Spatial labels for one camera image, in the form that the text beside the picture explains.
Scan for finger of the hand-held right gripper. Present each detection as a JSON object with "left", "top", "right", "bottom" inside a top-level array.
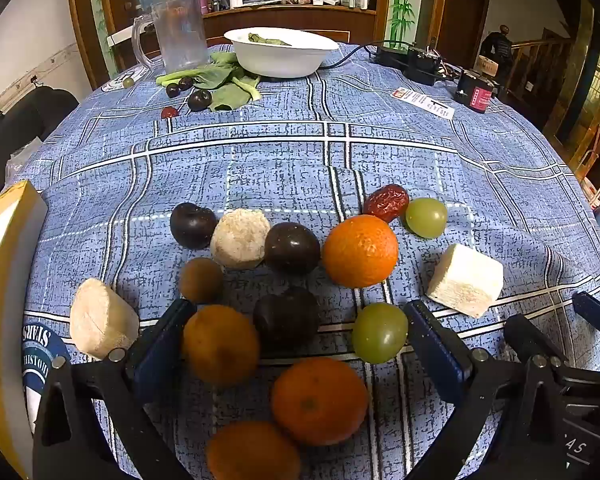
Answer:
[
  {"left": 572, "top": 290, "right": 600, "bottom": 334},
  {"left": 504, "top": 313, "right": 600, "bottom": 397}
]

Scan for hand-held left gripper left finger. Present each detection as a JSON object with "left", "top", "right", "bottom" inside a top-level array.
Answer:
[{"left": 32, "top": 299, "right": 197, "bottom": 480}]

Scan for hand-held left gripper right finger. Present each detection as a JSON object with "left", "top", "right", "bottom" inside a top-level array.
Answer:
[{"left": 402, "top": 300, "right": 561, "bottom": 480}]

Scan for orange tangerine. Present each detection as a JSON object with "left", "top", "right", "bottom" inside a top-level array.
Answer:
[
  {"left": 271, "top": 357, "right": 370, "bottom": 447},
  {"left": 321, "top": 214, "right": 400, "bottom": 289},
  {"left": 206, "top": 421, "right": 302, "bottom": 480},
  {"left": 181, "top": 305, "right": 261, "bottom": 387}
]

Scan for dark purple plum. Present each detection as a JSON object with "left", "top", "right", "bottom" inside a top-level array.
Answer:
[
  {"left": 170, "top": 202, "right": 218, "bottom": 250},
  {"left": 264, "top": 222, "right": 322, "bottom": 276},
  {"left": 252, "top": 287, "right": 321, "bottom": 352}
]

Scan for wrinkled red jujube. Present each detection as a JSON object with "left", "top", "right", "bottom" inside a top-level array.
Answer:
[{"left": 363, "top": 184, "right": 410, "bottom": 224}]

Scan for brown longan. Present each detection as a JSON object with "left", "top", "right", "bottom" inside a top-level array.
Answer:
[{"left": 180, "top": 257, "right": 225, "bottom": 305}]

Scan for yellow and white box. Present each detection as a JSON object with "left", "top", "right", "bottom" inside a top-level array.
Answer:
[{"left": 0, "top": 180, "right": 48, "bottom": 466}]

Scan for blue plaid tablecloth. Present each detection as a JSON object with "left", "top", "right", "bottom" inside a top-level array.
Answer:
[{"left": 17, "top": 42, "right": 600, "bottom": 480}]

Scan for white and red paper card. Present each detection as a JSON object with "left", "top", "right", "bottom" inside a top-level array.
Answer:
[{"left": 392, "top": 87, "right": 456, "bottom": 120}]

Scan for black device with red label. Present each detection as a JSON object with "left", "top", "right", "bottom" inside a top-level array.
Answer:
[{"left": 455, "top": 71, "right": 500, "bottom": 114}]

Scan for black chair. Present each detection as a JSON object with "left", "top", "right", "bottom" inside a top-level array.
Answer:
[{"left": 0, "top": 85, "right": 79, "bottom": 208}]

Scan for small tan box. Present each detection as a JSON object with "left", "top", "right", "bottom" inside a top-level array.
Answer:
[{"left": 475, "top": 55, "right": 501, "bottom": 78}]

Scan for green bok choy leaves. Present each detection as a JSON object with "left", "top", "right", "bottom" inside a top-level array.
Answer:
[{"left": 155, "top": 51, "right": 262, "bottom": 112}]

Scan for black electronic device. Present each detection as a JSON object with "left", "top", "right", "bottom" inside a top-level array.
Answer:
[{"left": 375, "top": 45, "right": 443, "bottom": 86}]

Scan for dark figurine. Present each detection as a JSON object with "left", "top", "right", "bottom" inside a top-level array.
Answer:
[{"left": 480, "top": 24, "right": 516, "bottom": 68}]

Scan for clear plastic pitcher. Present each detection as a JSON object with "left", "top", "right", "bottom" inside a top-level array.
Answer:
[{"left": 131, "top": 0, "right": 210, "bottom": 75}]

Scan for white bowl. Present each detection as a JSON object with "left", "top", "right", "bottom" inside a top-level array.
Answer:
[{"left": 223, "top": 27, "right": 340, "bottom": 79}]

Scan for brown wooden door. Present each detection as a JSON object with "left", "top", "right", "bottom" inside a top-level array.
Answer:
[{"left": 442, "top": 0, "right": 491, "bottom": 68}]

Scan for green leaf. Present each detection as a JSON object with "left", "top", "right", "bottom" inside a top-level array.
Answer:
[{"left": 247, "top": 32, "right": 293, "bottom": 47}]

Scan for bamboo painted panel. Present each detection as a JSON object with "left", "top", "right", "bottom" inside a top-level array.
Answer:
[{"left": 387, "top": 0, "right": 423, "bottom": 43}]

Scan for wooden cabinet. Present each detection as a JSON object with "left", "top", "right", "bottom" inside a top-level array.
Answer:
[{"left": 67, "top": 0, "right": 396, "bottom": 91}]

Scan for black cable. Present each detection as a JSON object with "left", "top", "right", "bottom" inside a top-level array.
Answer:
[{"left": 320, "top": 40, "right": 411, "bottom": 71}]

